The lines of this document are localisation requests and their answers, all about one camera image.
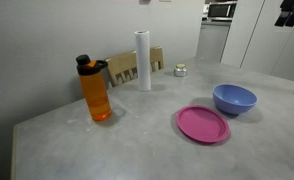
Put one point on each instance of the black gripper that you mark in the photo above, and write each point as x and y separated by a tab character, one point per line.
293	5

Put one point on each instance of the pink plastic plate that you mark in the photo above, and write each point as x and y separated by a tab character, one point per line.
202	123

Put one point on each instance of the blue bowl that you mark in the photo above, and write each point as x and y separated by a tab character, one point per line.
233	96

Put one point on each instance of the white tall cabinet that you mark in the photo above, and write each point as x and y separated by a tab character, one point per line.
253	40

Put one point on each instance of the microwave oven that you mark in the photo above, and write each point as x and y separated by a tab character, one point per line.
220	10

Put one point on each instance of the grey counter cabinet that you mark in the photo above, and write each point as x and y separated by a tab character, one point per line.
212	40

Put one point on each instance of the glass candle jar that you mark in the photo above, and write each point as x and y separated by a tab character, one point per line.
180	71

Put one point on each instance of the white paper towel roll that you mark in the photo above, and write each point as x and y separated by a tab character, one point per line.
143	60

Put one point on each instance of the wooden chair curved backrest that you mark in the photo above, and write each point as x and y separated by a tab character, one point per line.
120	63

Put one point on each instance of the orange water bottle black cap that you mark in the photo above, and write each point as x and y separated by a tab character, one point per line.
95	96

